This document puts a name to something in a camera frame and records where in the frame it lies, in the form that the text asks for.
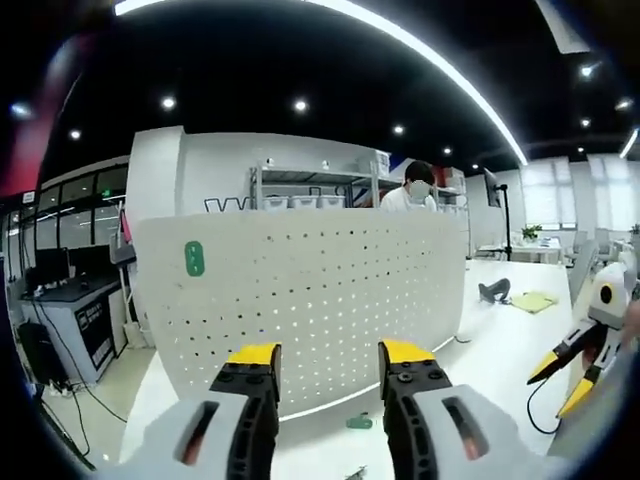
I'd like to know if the white perforated mounting plate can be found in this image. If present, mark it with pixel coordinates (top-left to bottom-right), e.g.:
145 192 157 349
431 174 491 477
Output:
133 207 469 419

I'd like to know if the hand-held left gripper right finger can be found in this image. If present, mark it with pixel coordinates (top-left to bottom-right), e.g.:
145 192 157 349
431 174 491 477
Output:
378 338 547 480

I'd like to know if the computer monitor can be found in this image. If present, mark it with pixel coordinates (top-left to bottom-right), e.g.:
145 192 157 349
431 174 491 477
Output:
117 199 136 251

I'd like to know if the person's right hand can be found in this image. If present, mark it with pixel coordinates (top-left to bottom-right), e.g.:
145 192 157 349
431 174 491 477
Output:
624 299 640 346

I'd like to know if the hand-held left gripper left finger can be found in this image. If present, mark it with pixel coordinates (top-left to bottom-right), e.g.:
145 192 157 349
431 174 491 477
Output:
107 342 283 480

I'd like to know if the rolling monitor stand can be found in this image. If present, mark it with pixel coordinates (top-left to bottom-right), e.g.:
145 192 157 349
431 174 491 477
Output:
109 234 151 347

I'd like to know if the metal shelf rack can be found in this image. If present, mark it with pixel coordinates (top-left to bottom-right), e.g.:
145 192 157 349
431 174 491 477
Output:
248 158 470 217

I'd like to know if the ceiling air vent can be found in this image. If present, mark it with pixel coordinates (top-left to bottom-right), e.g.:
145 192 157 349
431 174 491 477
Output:
535 0 592 54

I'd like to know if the dark service counter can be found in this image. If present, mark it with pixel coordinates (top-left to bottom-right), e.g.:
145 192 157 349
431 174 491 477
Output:
19 272 127 385

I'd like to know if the black computer tower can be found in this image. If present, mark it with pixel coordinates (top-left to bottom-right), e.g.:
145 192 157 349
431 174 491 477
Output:
18 322 67 386

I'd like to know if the black monitor on stand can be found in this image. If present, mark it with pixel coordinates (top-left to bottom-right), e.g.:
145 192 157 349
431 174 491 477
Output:
482 167 515 262

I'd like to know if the long ceiling light strip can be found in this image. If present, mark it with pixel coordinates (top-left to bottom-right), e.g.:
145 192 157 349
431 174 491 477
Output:
113 0 530 165

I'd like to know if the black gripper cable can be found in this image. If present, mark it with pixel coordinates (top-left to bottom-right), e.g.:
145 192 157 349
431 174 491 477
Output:
527 382 564 435

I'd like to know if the dark grey object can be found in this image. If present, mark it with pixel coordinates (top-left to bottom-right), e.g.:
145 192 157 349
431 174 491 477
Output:
478 279 512 305

